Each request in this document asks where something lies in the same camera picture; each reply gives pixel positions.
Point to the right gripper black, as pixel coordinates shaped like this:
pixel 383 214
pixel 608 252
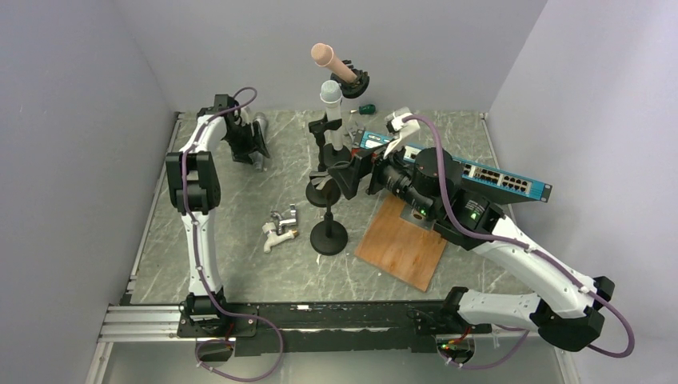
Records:
pixel 348 176

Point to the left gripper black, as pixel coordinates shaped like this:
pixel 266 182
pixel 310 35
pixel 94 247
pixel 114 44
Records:
pixel 255 144

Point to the grey handheld microphone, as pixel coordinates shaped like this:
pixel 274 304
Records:
pixel 258 158

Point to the black front microphone stand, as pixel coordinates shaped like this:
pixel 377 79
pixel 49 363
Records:
pixel 328 237

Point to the white microphone with stand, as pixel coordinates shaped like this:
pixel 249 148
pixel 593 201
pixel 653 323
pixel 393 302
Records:
pixel 331 96

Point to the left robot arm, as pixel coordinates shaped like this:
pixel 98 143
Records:
pixel 195 192

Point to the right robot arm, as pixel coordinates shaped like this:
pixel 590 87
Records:
pixel 563 306

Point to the pink microphone on stand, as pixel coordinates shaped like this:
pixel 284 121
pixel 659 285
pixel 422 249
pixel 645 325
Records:
pixel 352 81

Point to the chrome white faucet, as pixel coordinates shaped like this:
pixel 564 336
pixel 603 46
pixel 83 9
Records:
pixel 280 228

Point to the wooden board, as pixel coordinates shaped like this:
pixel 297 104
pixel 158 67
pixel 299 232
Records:
pixel 399 248

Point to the green handled screwdriver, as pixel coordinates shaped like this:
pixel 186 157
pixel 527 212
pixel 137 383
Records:
pixel 368 109

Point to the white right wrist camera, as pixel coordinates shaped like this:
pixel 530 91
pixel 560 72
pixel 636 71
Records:
pixel 399 129

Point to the blue network switch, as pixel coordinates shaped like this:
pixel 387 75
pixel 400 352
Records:
pixel 502 187

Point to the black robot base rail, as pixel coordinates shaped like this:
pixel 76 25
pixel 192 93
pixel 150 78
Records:
pixel 257 328

